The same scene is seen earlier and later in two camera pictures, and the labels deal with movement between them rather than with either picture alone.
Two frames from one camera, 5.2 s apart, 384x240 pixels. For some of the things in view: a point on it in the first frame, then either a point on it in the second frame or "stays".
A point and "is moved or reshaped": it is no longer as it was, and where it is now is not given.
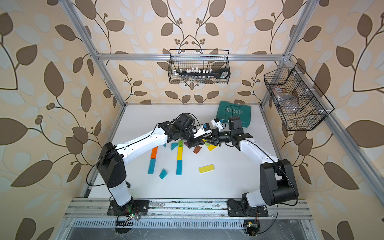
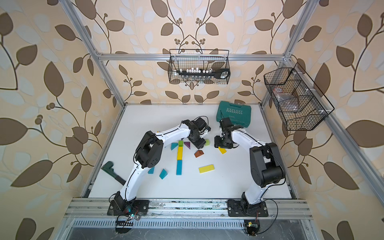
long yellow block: [212, 147] to [222, 151]
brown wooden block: [197, 149] is moved or reshaped
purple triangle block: [187, 144] stays
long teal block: [179, 167] stays
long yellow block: [179, 153] stays
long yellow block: [206, 168] stays
